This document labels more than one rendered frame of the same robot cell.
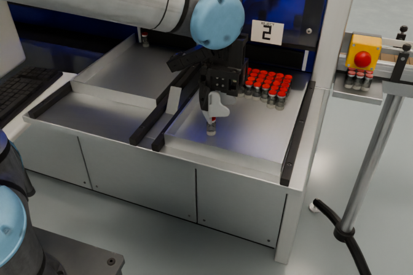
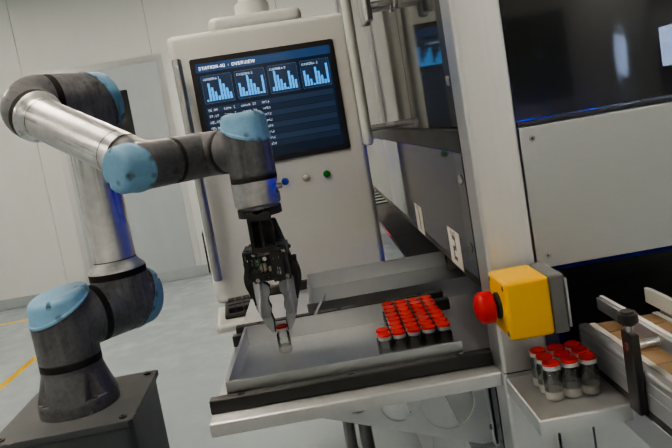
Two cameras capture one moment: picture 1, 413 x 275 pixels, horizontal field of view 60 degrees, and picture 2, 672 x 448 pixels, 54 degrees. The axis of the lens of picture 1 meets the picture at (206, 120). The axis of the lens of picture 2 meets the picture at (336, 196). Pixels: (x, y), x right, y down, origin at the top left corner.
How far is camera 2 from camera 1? 1.13 m
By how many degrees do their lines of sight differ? 68
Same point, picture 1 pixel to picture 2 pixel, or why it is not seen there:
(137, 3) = (83, 151)
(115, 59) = (395, 274)
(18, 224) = (58, 309)
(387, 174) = not seen: outside the picture
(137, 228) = not seen: outside the picture
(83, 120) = not seen: hidden behind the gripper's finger
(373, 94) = (550, 409)
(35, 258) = (67, 351)
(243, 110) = (358, 348)
